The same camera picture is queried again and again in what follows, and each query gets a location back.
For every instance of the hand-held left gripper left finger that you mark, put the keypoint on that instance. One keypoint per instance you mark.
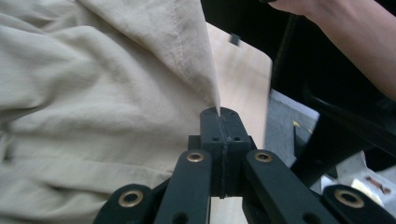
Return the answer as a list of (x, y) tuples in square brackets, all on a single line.
[(211, 146)]

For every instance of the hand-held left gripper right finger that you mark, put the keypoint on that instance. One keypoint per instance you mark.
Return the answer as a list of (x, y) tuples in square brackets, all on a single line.
[(238, 140)]

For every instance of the beige cloth garment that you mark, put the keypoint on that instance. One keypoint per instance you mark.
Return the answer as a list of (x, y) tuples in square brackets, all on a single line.
[(93, 93)]

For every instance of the grey tape strip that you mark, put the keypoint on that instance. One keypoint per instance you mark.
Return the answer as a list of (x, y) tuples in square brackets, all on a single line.
[(235, 39)]

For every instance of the white paper scrap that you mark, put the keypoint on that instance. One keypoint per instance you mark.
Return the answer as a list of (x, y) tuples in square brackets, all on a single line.
[(370, 188)]

